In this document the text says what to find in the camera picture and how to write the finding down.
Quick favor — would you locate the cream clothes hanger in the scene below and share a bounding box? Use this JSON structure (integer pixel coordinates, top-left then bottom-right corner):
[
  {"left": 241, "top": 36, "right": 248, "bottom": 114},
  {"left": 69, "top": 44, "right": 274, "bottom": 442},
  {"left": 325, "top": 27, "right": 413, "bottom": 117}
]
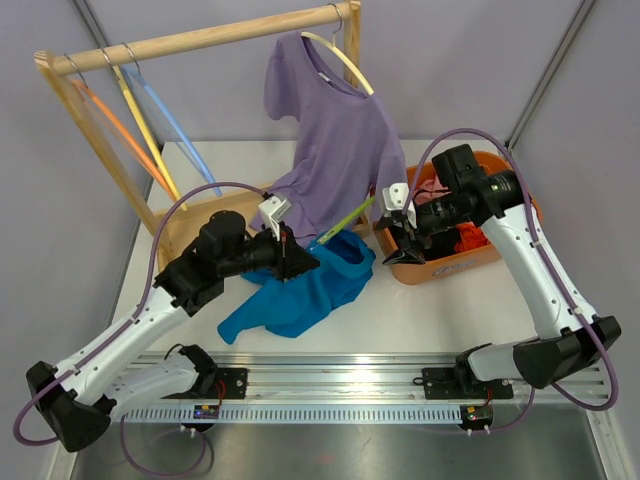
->
[{"left": 300, "top": 1, "right": 374, "bottom": 96}]

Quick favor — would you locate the wooden clothes rack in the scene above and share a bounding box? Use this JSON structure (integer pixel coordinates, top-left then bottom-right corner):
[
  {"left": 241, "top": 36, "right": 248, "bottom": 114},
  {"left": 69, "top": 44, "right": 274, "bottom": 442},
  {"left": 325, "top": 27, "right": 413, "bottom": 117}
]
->
[{"left": 34, "top": 1, "right": 361, "bottom": 235}]

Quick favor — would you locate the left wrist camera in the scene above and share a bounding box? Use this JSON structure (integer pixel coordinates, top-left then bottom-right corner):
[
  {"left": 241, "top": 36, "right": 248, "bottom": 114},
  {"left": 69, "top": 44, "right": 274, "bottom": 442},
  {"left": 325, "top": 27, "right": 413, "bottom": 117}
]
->
[{"left": 258, "top": 195, "right": 292, "bottom": 241}]

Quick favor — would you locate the wooden tray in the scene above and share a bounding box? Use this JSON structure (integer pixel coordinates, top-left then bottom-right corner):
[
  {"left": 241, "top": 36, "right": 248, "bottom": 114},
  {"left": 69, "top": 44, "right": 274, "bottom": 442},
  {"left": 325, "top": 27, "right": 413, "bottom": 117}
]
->
[{"left": 144, "top": 182, "right": 374, "bottom": 271}]

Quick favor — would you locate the green clothes hanger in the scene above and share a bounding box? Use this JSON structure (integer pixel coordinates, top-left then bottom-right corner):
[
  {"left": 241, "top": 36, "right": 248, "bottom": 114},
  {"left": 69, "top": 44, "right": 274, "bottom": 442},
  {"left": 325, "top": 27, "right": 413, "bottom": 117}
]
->
[{"left": 310, "top": 196, "right": 375, "bottom": 251}]

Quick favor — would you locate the aluminium mounting rail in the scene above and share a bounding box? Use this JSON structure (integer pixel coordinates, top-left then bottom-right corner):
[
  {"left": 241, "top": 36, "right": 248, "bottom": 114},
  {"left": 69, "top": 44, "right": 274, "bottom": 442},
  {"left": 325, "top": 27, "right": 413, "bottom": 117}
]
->
[{"left": 127, "top": 352, "right": 609, "bottom": 424}]

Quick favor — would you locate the pink t shirt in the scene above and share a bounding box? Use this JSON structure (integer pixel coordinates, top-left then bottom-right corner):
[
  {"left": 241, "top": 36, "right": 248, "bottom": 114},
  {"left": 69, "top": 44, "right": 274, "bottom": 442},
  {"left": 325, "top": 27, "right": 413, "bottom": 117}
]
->
[{"left": 413, "top": 177, "right": 449, "bottom": 204}]

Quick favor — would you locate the orange clothes hanger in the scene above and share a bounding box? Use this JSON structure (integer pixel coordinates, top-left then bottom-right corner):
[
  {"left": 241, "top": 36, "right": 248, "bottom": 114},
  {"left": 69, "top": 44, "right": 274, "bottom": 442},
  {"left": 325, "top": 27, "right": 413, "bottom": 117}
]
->
[{"left": 65, "top": 55, "right": 179, "bottom": 200}]

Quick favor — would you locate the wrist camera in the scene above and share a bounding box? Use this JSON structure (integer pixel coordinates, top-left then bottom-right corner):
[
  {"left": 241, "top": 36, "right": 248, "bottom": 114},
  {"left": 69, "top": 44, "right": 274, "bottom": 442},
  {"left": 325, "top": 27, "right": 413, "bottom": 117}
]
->
[
  {"left": 376, "top": 182, "right": 417, "bottom": 230},
  {"left": 258, "top": 195, "right": 292, "bottom": 241}
]

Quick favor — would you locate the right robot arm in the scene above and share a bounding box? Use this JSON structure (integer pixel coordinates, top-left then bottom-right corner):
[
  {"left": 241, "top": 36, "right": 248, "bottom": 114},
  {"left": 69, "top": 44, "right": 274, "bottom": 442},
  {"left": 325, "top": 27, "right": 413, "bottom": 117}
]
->
[{"left": 376, "top": 144, "right": 621, "bottom": 398}]

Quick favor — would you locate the lavender t shirt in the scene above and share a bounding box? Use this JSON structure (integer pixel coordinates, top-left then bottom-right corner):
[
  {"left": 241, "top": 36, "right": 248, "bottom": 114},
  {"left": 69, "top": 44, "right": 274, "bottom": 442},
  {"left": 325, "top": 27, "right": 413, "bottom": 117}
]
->
[{"left": 263, "top": 31, "right": 407, "bottom": 246}]

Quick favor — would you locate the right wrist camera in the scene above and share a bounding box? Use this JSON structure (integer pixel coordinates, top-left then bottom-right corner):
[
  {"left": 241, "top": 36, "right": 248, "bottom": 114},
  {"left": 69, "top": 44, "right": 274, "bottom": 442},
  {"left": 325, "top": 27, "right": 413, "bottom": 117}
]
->
[{"left": 376, "top": 182, "right": 417, "bottom": 230}]

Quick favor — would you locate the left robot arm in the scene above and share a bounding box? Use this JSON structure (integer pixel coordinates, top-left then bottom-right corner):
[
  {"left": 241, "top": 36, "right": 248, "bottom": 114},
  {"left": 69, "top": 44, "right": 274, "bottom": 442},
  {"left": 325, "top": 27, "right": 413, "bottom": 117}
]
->
[{"left": 26, "top": 211, "right": 320, "bottom": 452}]

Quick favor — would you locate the yellow clothes hanger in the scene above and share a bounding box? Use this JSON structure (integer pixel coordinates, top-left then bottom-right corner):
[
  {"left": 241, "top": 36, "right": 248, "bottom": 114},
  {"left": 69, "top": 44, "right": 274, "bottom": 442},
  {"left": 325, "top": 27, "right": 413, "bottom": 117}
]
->
[{"left": 101, "top": 48, "right": 180, "bottom": 201}]

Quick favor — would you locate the black t shirt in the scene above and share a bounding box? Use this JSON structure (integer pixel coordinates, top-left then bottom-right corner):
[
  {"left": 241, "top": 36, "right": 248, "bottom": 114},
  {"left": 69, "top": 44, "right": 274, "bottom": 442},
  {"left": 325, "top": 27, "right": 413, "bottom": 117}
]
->
[{"left": 423, "top": 229, "right": 459, "bottom": 263}]

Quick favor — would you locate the light blue clothes hanger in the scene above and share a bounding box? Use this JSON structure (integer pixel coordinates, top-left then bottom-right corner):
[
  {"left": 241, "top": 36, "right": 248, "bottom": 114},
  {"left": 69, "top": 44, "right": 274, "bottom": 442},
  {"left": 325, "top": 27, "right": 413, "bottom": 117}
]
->
[{"left": 122, "top": 42, "right": 216, "bottom": 184}]

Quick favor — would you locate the orange t shirt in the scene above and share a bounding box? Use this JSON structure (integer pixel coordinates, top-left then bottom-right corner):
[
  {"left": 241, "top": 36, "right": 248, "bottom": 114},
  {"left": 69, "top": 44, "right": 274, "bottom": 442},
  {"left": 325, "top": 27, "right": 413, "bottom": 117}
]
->
[{"left": 454, "top": 222, "right": 490, "bottom": 253}]

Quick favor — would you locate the blue t shirt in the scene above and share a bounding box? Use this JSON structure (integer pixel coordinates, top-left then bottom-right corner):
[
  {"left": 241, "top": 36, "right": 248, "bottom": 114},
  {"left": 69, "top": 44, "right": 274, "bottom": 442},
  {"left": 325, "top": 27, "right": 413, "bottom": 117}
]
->
[{"left": 217, "top": 231, "right": 376, "bottom": 344}]

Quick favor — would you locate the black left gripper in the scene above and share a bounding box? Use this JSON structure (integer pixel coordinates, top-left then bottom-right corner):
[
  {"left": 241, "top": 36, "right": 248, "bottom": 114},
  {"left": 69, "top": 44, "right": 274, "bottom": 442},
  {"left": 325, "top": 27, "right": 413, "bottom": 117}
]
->
[{"left": 220, "top": 220, "right": 321, "bottom": 283}]

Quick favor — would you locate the orange plastic basket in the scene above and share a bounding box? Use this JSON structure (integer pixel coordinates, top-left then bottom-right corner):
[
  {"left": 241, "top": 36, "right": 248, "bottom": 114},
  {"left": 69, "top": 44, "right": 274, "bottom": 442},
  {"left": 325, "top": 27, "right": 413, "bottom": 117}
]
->
[{"left": 374, "top": 144, "right": 523, "bottom": 285}]

